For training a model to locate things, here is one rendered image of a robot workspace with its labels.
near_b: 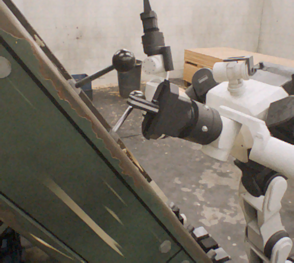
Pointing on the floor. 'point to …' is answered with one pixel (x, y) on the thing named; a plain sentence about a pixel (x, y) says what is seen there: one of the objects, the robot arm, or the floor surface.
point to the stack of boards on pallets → (198, 59)
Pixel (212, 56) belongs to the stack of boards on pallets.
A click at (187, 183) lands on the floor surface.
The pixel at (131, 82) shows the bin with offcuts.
